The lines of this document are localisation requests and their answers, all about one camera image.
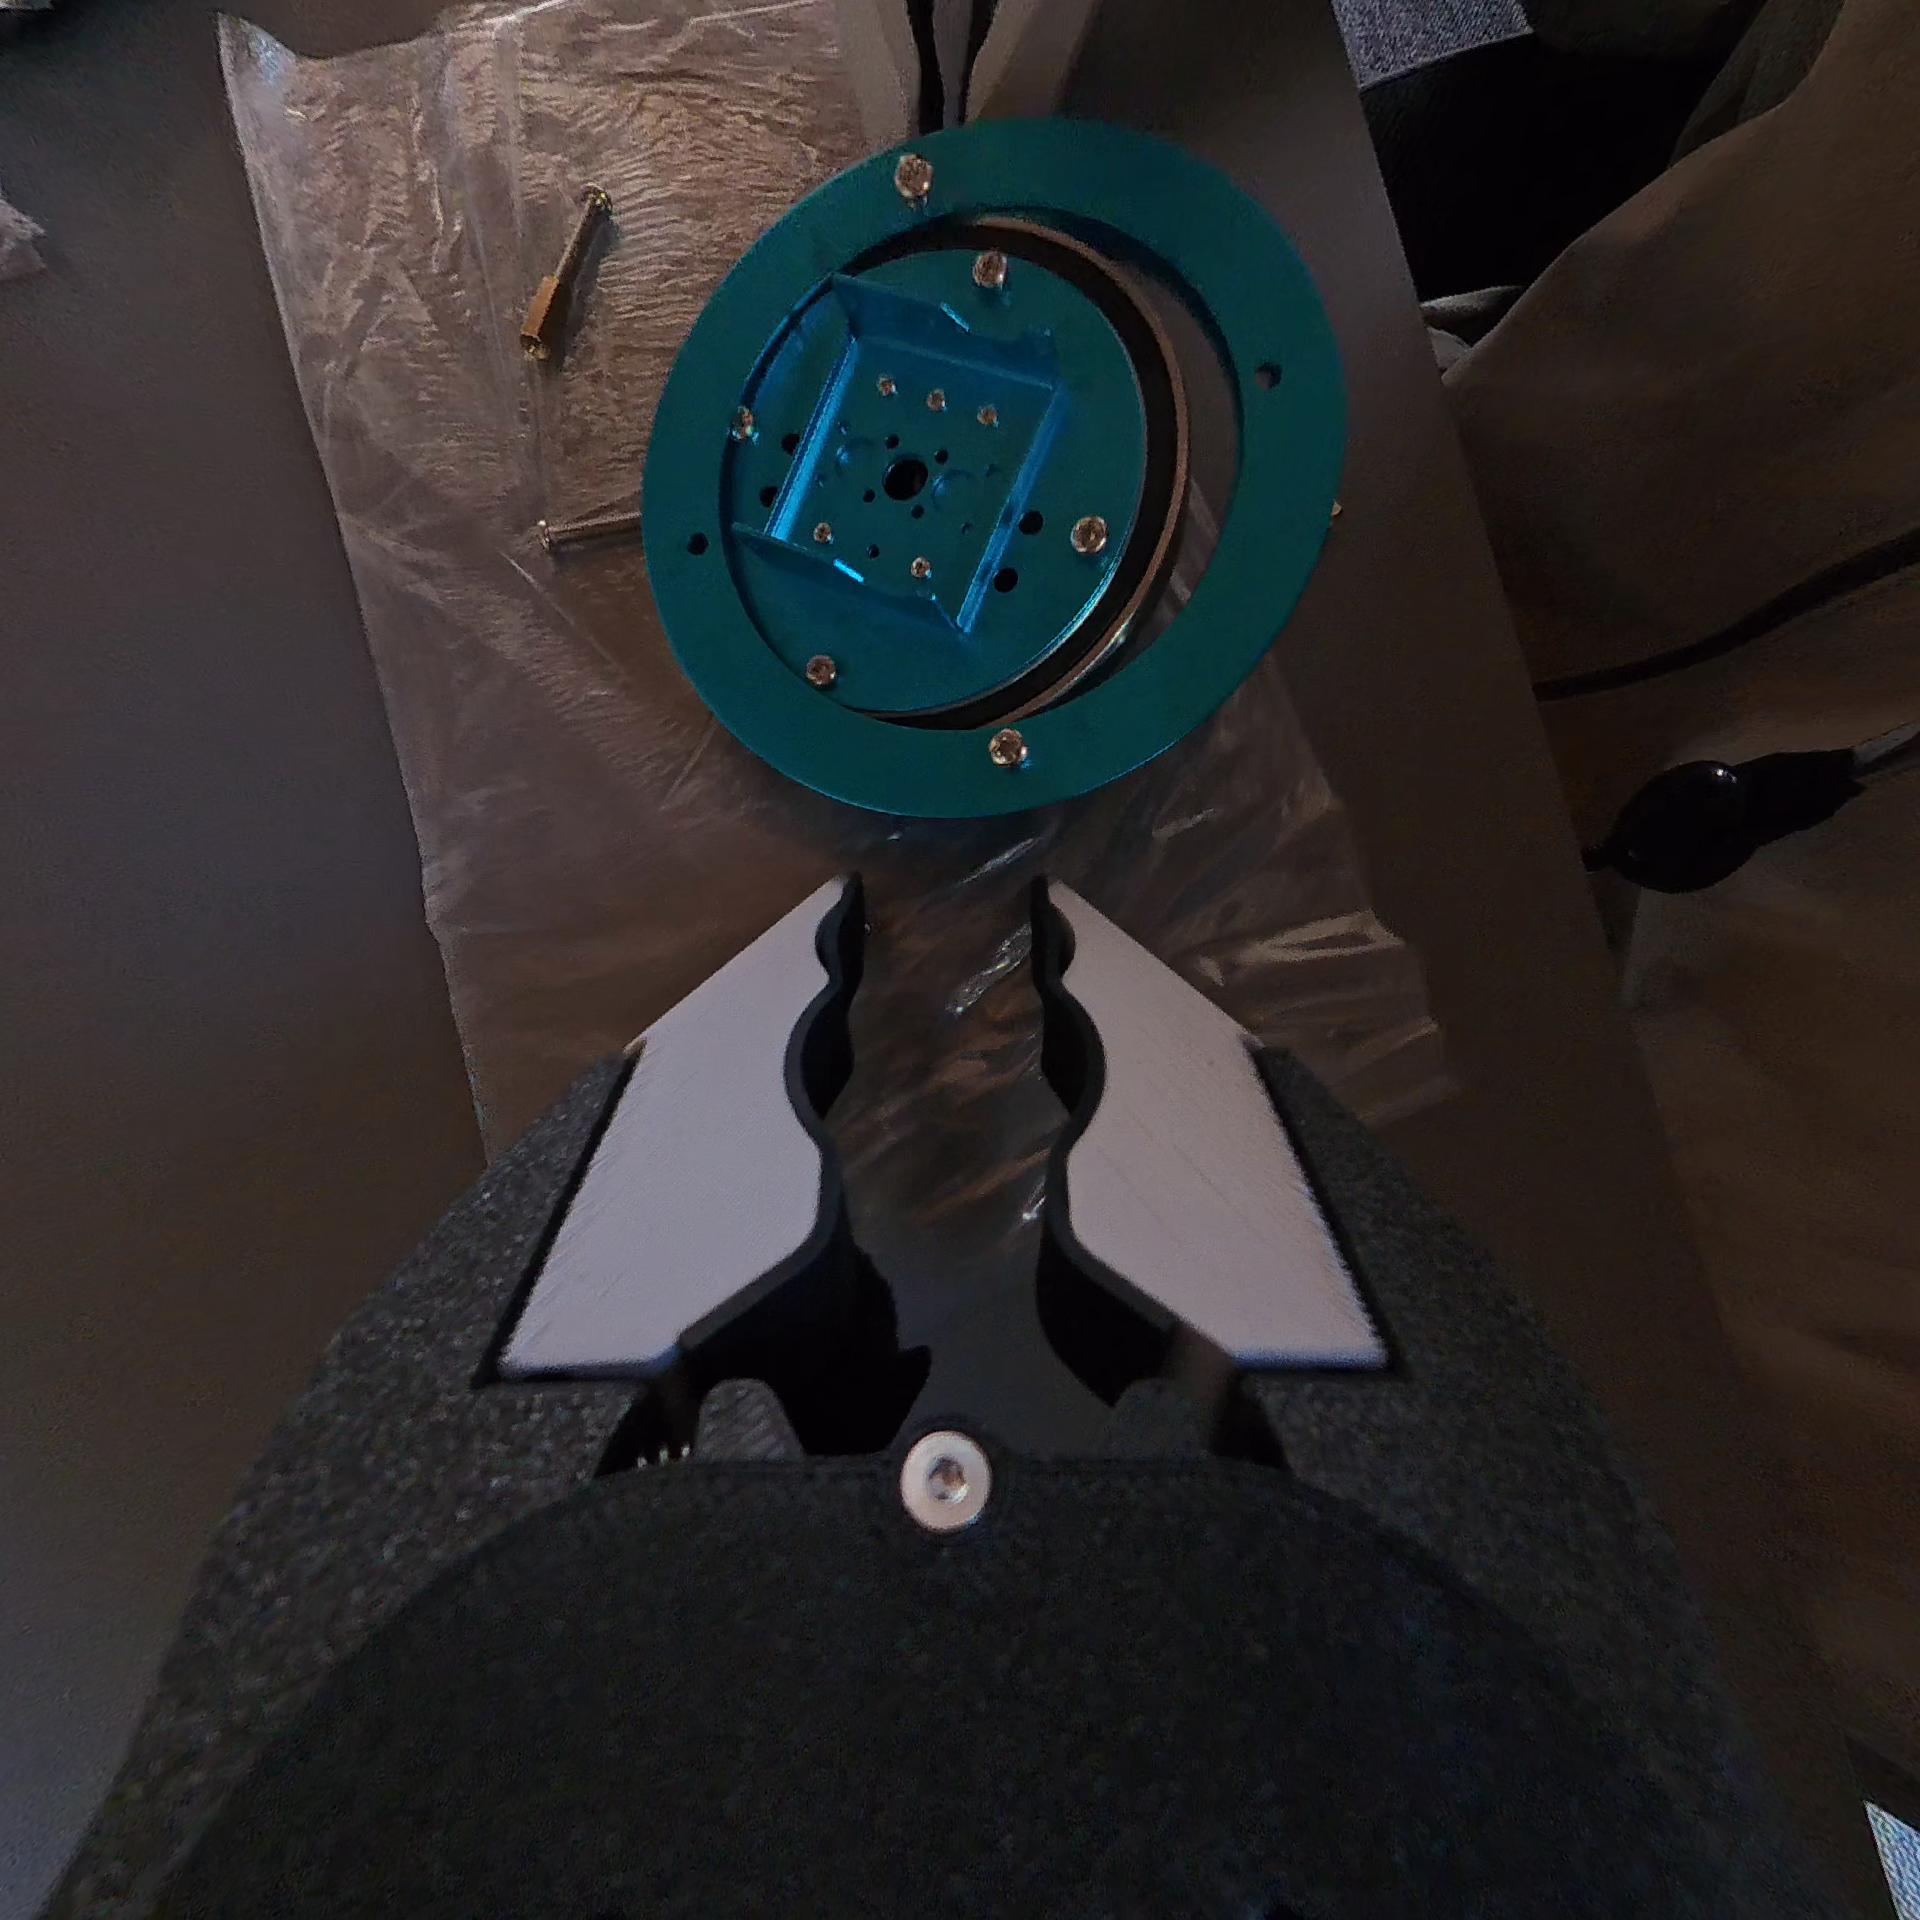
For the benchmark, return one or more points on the blue round turntable assembly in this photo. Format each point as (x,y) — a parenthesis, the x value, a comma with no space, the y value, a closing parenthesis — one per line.
(703,601)

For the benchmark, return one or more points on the person's beige jacket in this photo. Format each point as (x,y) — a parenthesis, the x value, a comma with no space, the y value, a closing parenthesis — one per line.
(1725,451)

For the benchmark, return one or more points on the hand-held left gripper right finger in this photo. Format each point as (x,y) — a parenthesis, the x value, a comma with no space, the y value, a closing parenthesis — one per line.
(1215,1200)

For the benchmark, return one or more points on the pile of small hardware bags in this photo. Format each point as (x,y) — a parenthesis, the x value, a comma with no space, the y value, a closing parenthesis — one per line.
(17,239)

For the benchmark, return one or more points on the dark cloth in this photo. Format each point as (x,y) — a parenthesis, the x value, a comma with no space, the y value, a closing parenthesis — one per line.
(1530,165)

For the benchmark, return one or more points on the brass hex standoff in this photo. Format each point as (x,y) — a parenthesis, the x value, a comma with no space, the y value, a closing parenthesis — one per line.
(558,285)

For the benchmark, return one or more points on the clear plastic bag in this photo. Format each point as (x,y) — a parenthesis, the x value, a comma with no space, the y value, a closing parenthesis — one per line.
(450,677)

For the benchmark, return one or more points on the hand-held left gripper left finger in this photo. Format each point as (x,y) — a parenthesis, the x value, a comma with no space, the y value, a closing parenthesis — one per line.
(675,1200)

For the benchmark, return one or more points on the long metal screw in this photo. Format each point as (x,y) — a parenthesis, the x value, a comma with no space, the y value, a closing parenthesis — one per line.
(592,524)

